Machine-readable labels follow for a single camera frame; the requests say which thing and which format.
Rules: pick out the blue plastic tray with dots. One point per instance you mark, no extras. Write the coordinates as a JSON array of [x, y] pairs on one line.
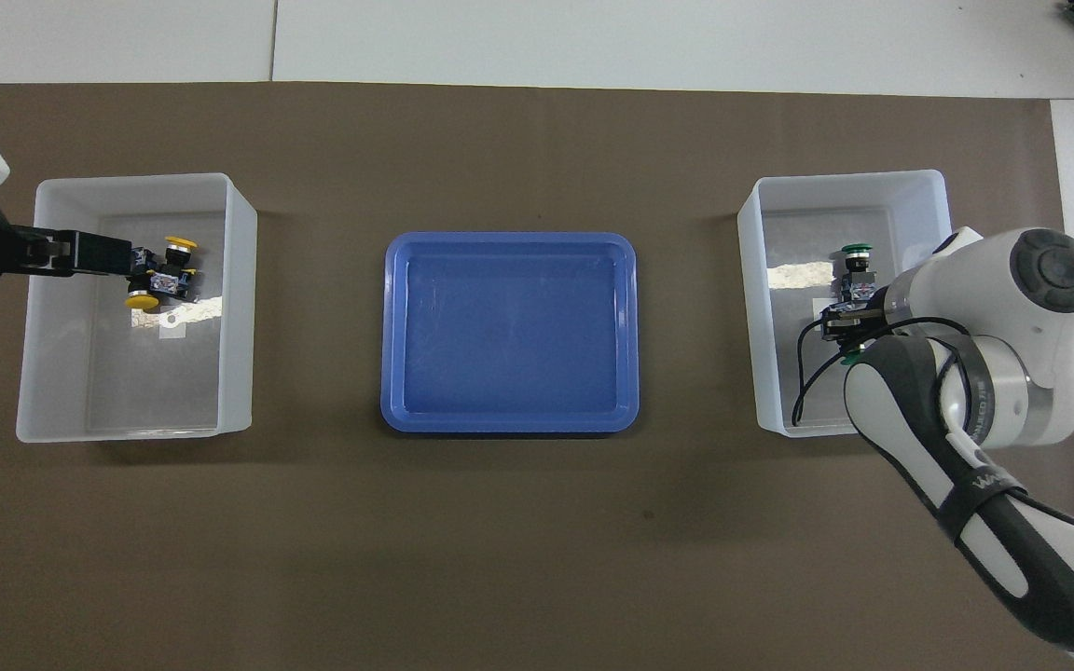
[[509, 335]]

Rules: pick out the yellow push button switch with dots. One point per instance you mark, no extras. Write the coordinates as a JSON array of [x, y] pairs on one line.
[[141, 299], [180, 245]]

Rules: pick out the brown table mat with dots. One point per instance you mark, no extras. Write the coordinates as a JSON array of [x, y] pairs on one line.
[[537, 522]]

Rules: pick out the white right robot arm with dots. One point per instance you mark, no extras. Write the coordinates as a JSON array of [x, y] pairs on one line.
[[1040, 326]]

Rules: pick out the white paper label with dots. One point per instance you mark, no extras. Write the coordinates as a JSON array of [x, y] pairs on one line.
[[173, 326]]

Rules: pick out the translucent white plastic box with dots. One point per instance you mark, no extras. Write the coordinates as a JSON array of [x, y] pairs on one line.
[[61, 373], [779, 373]]

